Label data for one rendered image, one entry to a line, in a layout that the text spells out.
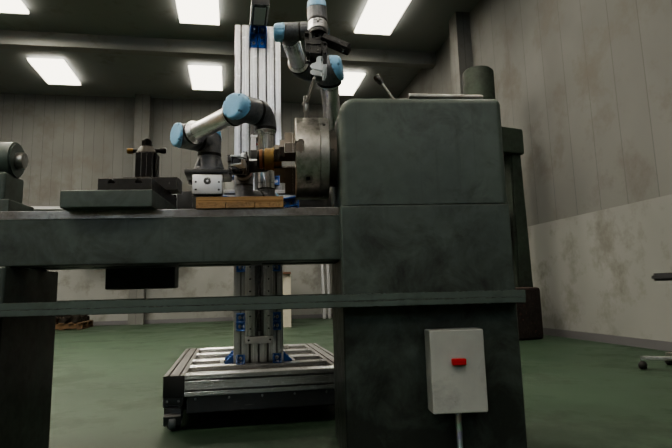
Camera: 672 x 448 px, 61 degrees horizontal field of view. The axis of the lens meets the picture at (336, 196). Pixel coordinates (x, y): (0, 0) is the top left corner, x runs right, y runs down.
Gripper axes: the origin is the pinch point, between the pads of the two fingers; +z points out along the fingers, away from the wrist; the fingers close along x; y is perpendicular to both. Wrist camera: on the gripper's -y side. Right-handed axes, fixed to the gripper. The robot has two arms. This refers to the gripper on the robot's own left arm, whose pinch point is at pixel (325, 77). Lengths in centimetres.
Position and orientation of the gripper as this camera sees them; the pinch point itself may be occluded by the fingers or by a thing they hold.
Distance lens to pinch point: 210.3
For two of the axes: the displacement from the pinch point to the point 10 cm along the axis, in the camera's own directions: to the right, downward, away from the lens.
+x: 0.7, -4.0, -9.1
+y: -10.0, 0.1, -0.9
